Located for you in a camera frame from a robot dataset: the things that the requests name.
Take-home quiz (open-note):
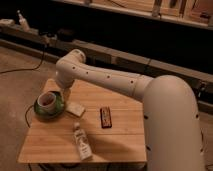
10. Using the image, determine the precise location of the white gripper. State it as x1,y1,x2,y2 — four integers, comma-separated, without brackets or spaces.
55,78,72,101

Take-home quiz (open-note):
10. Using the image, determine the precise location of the white ceramic cup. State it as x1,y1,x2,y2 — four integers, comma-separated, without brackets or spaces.
37,92,56,113

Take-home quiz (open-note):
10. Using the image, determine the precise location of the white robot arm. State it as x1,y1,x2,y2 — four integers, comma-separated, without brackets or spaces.
55,49,205,171

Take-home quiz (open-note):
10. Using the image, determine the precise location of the green bowl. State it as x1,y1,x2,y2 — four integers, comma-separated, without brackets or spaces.
33,91,65,119

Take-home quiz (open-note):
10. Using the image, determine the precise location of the brown chocolate bar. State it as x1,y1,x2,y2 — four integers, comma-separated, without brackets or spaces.
100,107,112,128

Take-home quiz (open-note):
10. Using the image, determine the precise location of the white squeeze bottle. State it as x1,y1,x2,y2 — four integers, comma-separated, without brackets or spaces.
73,122,92,160

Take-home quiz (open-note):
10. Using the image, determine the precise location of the wooden table board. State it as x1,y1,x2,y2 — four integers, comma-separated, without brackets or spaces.
18,80,146,163

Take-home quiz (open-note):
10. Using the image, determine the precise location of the black device on ledge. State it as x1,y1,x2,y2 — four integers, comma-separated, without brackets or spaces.
57,29,75,42

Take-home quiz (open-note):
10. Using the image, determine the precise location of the white spray bottle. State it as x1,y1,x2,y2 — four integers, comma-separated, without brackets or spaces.
17,11,30,31

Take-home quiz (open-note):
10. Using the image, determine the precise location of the black cable under table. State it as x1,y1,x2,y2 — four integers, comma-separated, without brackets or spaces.
24,104,35,129

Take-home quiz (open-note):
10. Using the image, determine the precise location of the black floor cable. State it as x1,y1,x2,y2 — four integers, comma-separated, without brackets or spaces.
0,44,47,76

